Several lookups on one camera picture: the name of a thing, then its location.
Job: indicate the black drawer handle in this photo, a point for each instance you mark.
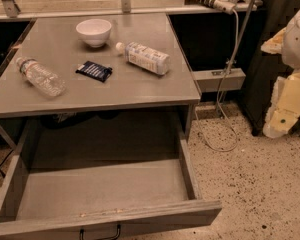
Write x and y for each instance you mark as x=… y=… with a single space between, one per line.
x=111 y=232

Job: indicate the dark blue snack packet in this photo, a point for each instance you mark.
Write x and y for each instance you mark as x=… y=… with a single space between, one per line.
x=95 y=71

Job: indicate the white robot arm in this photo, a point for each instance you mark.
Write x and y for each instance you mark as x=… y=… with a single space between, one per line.
x=286 y=42

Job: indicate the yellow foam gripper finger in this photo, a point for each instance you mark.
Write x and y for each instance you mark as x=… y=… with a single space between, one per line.
x=284 y=111

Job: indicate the grey open top drawer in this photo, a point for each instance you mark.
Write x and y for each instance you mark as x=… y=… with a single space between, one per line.
x=134 y=170

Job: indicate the grey metal bracket box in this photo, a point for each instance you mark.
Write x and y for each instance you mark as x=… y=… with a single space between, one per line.
x=213 y=80

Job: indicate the grey back shelf rail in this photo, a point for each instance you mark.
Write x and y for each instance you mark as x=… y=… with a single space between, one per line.
x=123 y=4

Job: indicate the white labelled drink bottle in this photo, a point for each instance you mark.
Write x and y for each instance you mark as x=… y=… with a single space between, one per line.
x=145 y=57

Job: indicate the clear plastic water bottle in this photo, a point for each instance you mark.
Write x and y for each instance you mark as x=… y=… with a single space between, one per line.
x=45 y=80

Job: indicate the white ceramic bowl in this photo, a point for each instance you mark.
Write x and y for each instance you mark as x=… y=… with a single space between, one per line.
x=94 y=32

